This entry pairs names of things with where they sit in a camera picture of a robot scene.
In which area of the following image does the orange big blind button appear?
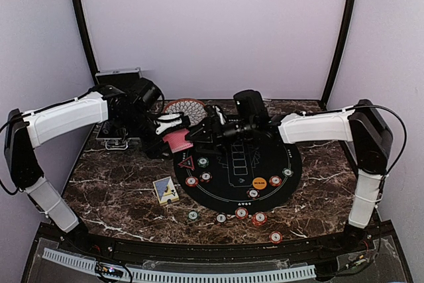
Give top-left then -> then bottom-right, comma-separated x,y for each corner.
252,177 -> 267,190

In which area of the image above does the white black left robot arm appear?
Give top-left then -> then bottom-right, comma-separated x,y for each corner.
2,83 -> 184,254

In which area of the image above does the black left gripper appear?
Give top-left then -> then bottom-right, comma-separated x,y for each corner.
118,109 -> 174,160

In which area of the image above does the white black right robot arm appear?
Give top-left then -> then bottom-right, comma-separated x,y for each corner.
185,89 -> 394,253

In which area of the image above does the black red poker chip stack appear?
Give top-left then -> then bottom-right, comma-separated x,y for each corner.
215,213 -> 227,224

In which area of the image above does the black chip mat front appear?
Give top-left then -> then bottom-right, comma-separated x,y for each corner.
246,188 -> 260,199

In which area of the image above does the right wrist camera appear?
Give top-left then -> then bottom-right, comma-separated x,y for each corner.
205,105 -> 227,125

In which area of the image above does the green chip mat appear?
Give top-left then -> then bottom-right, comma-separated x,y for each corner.
197,157 -> 209,168
282,168 -> 293,178

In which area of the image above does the white cable duct strip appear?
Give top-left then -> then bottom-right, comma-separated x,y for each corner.
42,248 -> 317,282

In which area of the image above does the yellow card box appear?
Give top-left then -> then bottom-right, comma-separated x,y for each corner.
153,176 -> 180,205

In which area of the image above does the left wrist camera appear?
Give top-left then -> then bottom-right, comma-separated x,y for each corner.
154,112 -> 191,136

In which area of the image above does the red playing card deck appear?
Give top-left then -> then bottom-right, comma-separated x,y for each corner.
163,129 -> 193,154

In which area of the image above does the red chip mat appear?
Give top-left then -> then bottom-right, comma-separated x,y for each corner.
185,176 -> 199,187
269,175 -> 282,187

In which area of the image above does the triangular all in button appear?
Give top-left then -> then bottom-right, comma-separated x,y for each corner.
178,156 -> 195,170

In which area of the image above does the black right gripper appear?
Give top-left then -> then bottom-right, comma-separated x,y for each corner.
185,116 -> 256,156

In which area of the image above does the aluminium poker chip case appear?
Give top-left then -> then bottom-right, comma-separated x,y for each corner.
95,67 -> 142,150

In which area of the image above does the round black poker mat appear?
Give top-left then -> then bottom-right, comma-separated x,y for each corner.
174,137 -> 302,215

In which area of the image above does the patterned ceramic plate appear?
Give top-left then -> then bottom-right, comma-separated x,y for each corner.
164,98 -> 207,127

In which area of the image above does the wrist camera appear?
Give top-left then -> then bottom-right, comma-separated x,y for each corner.
205,105 -> 227,125
154,112 -> 191,136

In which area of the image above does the black chip mat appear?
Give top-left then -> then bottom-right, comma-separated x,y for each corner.
199,172 -> 212,183
246,188 -> 260,199

